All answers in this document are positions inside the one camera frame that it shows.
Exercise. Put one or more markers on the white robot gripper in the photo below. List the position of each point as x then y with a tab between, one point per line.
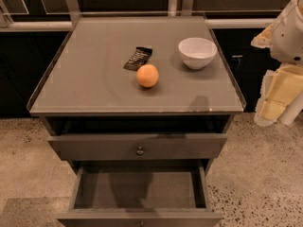
288	40

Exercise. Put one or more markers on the orange fruit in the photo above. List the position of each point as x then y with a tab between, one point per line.
147	75

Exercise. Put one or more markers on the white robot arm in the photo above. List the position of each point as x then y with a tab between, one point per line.
281	93

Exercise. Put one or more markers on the grey drawer cabinet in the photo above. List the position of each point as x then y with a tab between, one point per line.
86	90

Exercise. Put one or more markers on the round metal drawer knob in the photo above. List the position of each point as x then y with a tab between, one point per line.
140	151

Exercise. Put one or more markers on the grey top drawer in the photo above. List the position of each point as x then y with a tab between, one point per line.
108	147

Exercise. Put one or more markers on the grey open middle drawer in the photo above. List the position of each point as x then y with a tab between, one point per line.
140	197

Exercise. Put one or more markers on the white ceramic bowl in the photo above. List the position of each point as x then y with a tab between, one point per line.
196	53

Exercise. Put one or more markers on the dark snack bar wrapper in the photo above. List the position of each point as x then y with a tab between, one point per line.
139	58

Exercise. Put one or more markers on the metal railing frame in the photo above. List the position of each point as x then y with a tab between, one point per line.
52	15

